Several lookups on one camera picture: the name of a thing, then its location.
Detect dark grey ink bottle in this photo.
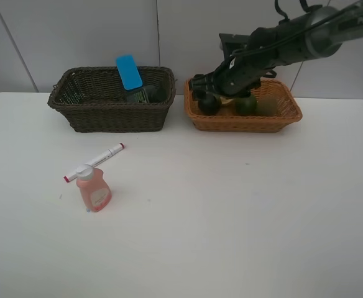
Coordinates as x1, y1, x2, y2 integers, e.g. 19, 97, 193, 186
126, 85, 167, 103

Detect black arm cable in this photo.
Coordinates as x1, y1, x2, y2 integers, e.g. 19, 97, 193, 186
273, 0, 311, 22

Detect orange peach fruit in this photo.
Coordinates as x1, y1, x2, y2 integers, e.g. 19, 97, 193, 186
220, 96, 234, 106

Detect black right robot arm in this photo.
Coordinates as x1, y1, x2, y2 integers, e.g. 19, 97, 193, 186
188, 1, 363, 98

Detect blue whiteboard eraser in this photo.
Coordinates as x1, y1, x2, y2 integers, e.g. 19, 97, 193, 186
116, 55, 143, 91

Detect pink soap bottle white cap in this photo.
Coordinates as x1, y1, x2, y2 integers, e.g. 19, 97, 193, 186
76, 164, 112, 212

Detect green lime fruit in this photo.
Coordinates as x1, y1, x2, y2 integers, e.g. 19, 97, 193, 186
234, 94, 257, 117

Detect dark purple mangosteen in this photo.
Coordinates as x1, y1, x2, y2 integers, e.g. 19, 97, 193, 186
198, 94, 222, 115

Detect brown kiwi fruit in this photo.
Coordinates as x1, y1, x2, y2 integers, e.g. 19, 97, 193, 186
256, 95, 278, 117

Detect white marker pen red caps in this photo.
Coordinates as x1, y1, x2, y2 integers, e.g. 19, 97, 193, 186
63, 143, 125, 183

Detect orange wicker basket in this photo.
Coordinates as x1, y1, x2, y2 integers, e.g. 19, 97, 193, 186
184, 79, 303, 133

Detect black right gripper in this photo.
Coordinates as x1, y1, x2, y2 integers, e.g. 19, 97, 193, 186
190, 33, 277, 101

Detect dark brown wicker basket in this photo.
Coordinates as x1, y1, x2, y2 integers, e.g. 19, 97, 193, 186
48, 66, 176, 133

